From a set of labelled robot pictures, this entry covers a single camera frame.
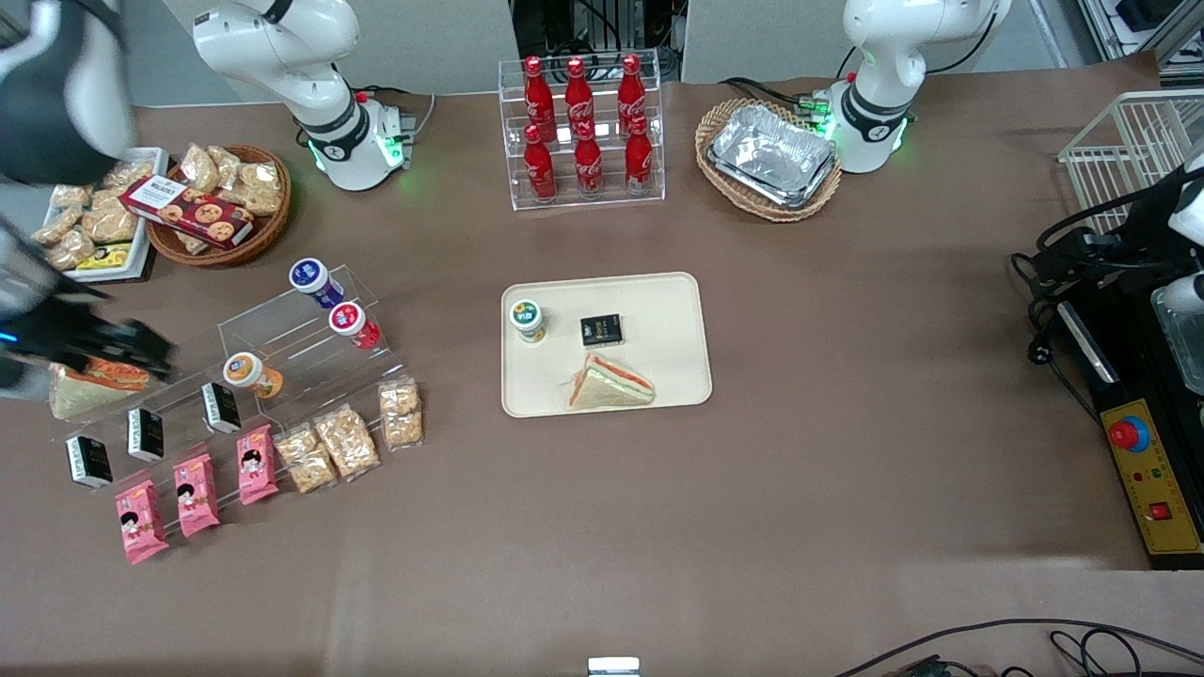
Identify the pink snack pack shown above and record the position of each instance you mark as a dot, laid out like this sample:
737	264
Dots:
197	495
257	465
141	523

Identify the red cola bottle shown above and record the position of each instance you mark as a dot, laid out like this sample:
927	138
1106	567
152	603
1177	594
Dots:
540	169
639	160
589	165
631	89
538	94
578	94

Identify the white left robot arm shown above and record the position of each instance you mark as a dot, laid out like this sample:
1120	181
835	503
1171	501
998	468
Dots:
884	56

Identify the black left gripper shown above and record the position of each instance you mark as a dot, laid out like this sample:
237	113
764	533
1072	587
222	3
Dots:
1127	231

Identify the flat black snack box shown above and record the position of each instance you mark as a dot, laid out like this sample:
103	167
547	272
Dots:
601	330

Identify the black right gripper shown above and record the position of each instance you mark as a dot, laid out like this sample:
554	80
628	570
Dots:
58	335

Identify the green cap gum bottle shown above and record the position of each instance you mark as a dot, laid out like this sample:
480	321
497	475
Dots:
528	322

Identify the dark red cookie box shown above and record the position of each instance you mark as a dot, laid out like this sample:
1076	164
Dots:
188	212

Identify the clear acrylic stepped gum stand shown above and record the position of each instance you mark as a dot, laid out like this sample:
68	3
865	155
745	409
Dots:
306	353

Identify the clear acrylic stepped snack stand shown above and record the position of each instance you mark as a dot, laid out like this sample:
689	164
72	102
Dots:
179	395

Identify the clear bag of rice crackers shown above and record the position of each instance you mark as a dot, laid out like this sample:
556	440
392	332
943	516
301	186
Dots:
56	226
71	251
73	196
111	224
130	174

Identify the clear acrylic bottle rack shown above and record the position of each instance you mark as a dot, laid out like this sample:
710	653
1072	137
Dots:
513	141

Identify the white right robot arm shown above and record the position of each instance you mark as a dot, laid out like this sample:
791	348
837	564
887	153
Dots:
282	47

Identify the small electronic board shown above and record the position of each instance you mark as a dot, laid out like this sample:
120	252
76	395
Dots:
931	669

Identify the silver foil food tray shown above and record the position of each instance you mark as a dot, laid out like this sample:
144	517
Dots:
771	152

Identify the yellow snack pack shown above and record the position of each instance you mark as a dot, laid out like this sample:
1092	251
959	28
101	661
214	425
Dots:
105	257

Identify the black control box yellow panel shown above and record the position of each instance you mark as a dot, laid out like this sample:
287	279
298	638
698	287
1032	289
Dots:
1162	470

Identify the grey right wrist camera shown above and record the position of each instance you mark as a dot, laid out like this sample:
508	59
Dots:
19	381

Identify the beige plastic serving tray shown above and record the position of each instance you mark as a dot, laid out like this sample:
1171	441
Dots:
658	376

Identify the clear bag of nut brittle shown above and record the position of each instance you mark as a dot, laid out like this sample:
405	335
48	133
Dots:
401	414
347	442
306	460

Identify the small wrapped triangle sandwich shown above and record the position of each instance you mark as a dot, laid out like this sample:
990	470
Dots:
607	387

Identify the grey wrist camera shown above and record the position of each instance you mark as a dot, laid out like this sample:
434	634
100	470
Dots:
1180	293
19	381

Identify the small silver metal block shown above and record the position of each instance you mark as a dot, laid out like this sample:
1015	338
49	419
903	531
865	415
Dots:
613	667

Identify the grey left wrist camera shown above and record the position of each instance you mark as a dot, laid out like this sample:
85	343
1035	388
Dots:
1180	293

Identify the clear plastic box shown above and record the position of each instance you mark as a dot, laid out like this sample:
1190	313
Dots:
1185	353

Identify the large wrapped triangle sandwich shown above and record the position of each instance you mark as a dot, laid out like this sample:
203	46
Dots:
89	395

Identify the white rectangular snack tray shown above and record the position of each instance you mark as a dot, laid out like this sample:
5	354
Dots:
141	240

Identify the clear bag of puffed snack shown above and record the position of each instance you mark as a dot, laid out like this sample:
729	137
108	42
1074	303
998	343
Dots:
261	188
193	243
199	167
228	169

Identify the round brown wicker basket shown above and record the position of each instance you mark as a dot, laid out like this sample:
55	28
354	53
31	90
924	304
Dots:
268	230

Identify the light oval wicker basket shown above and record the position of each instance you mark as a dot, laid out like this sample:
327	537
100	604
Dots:
752	209

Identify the blue cap gum bottle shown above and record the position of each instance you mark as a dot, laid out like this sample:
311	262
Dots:
314	280

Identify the red emergency stop button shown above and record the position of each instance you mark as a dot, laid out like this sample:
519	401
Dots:
1127	433

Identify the aluminium frame shelf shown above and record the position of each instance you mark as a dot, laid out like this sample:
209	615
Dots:
1143	28

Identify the black white drink carton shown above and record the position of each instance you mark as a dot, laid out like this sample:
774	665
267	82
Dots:
146	434
89	462
221	408

